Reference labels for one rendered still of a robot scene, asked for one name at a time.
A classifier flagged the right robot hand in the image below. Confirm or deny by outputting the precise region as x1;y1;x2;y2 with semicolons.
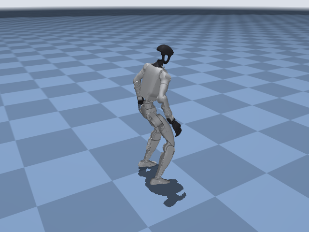
167;118;182;137

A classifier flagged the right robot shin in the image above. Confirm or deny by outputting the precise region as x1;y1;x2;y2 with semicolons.
155;145;175;179

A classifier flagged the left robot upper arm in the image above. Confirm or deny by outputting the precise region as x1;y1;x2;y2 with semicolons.
133;63;149;87

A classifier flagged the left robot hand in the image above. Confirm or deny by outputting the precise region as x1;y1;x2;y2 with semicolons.
138;97;145;109

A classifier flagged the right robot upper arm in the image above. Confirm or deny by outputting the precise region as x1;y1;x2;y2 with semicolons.
156;71;171;103

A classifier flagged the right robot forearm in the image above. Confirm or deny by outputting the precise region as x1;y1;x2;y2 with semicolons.
161;95;174;121

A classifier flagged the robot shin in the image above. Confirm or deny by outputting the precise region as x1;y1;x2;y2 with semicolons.
155;145;175;179
143;136;161;163

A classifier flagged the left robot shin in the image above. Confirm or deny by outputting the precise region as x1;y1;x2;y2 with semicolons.
143;136;161;163

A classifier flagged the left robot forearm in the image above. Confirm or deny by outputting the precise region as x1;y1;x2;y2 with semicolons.
134;85;142;101

